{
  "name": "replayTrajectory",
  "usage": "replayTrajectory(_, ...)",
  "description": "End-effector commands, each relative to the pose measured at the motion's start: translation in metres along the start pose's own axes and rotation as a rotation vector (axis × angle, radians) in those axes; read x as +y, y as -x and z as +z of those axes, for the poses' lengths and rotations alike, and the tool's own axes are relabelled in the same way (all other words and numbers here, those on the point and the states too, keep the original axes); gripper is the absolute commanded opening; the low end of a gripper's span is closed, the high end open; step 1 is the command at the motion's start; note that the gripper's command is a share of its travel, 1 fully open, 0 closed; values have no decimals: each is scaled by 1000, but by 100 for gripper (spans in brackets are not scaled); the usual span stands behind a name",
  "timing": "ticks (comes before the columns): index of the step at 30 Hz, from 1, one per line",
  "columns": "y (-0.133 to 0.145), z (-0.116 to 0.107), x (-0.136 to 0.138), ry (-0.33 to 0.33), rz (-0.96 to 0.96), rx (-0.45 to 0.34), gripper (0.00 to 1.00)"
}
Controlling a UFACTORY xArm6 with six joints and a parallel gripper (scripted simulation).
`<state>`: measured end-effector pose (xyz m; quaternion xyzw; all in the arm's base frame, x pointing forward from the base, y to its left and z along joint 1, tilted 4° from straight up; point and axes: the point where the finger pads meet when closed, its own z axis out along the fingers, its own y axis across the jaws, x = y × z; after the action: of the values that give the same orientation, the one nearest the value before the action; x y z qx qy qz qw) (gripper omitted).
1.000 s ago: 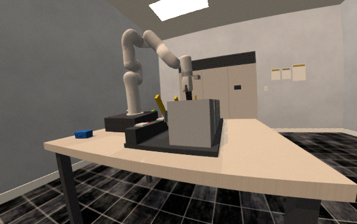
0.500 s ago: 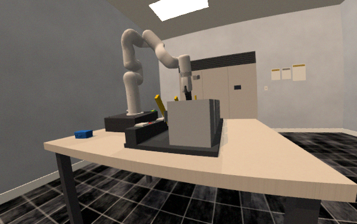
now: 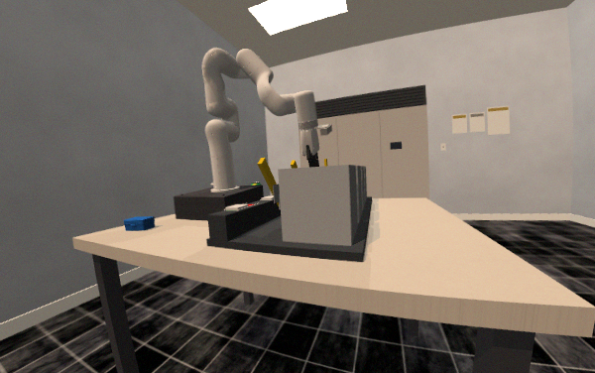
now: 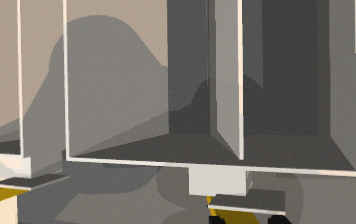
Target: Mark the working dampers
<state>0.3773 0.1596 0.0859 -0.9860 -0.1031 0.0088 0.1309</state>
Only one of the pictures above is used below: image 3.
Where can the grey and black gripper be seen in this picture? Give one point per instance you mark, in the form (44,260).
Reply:
(310,146)

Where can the small blue box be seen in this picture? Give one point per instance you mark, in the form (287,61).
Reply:
(139,223)

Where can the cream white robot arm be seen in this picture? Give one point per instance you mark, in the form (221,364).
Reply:
(219,132)

